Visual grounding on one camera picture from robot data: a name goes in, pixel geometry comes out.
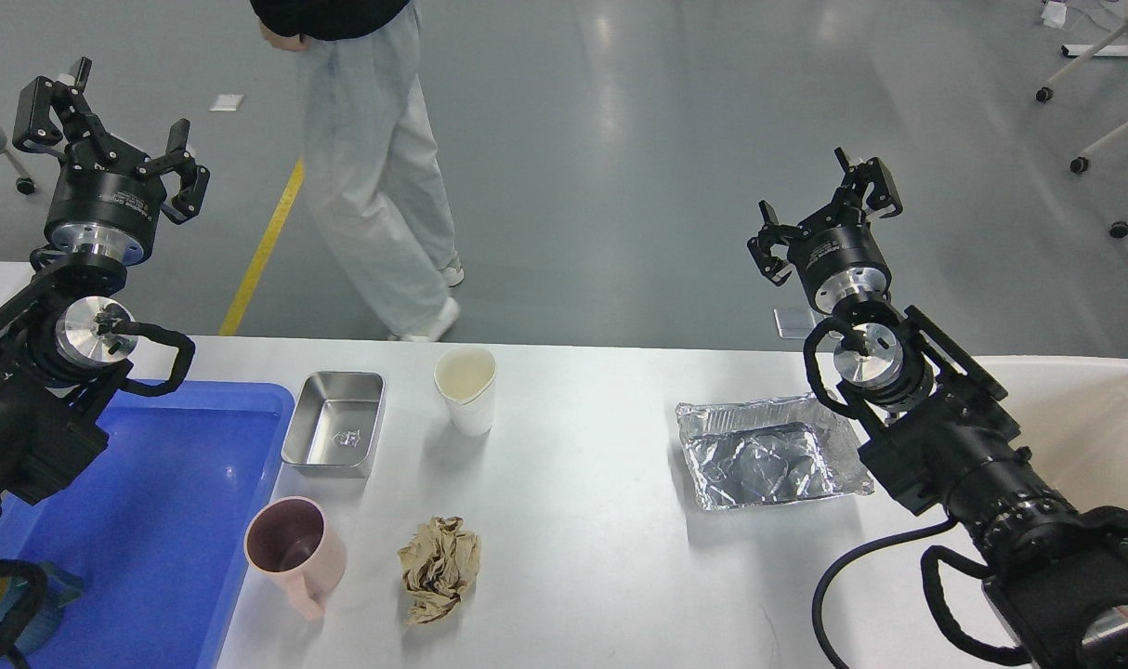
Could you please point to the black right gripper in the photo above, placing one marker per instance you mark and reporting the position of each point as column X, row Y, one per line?
column 834, row 256

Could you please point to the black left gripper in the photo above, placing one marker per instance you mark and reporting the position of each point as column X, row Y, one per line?
column 113, row 207

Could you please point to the stainless steel rectangular container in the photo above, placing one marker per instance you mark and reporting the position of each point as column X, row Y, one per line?
column 335, row 425

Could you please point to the pink mug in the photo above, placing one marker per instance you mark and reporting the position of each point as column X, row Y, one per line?
column 294, row 544

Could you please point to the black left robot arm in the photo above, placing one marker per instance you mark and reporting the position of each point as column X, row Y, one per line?
column 66, row 345

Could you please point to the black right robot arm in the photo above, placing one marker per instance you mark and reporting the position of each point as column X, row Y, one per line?
column 1051, row 588

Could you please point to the clear floor plate left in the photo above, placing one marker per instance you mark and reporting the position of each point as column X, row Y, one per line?
column 795, row 323

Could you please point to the white paper on floor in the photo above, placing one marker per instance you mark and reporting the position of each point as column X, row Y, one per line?
column 225, row 103

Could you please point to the aluminium foil tray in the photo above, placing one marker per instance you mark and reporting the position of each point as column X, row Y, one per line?
column 777, row 451

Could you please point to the person in light jeans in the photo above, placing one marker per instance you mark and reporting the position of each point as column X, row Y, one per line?
column 375, row 189

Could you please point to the white plastic bin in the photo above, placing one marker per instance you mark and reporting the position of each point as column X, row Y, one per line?
column 1073, row 413

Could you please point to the white chair base with castors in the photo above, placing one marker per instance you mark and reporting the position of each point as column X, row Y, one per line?
column 1076, row 61

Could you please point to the blue plastic tray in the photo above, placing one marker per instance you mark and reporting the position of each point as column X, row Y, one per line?
column 154, row 527

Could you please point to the white paper cup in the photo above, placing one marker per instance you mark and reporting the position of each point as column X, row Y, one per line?
column 465, row 378

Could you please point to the crumpled brown paper ball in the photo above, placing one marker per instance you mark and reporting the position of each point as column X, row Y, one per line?
column 438, row 566

